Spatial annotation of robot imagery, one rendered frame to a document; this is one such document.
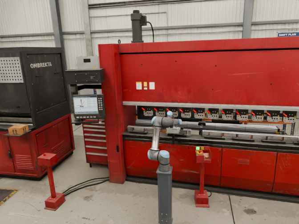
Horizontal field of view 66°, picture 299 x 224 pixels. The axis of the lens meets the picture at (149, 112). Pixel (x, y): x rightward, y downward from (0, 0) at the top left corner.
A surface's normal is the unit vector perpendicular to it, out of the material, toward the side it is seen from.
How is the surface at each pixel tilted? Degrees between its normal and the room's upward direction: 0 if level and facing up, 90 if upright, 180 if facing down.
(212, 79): 90
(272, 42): 90
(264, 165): 90
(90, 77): 90
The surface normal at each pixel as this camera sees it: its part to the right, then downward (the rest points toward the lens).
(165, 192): -0.21, 0.26
